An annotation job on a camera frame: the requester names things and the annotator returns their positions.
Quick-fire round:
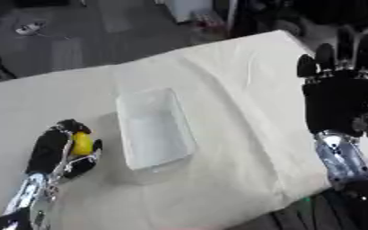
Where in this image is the yellow toy lemon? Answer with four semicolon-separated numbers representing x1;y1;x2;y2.
69;131;96;156

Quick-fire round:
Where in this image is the white cabinet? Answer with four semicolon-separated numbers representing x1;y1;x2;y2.
165;0;228;24

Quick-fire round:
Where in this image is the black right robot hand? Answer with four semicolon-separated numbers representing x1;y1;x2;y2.
295;26;368;140

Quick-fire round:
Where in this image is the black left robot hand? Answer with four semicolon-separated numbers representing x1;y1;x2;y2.
23;119;104;180

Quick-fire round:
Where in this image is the white power strip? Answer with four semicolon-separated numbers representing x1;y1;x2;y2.
14;22;48;36

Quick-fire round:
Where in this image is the white open box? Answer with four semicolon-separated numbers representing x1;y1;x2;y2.
113;87;198;172

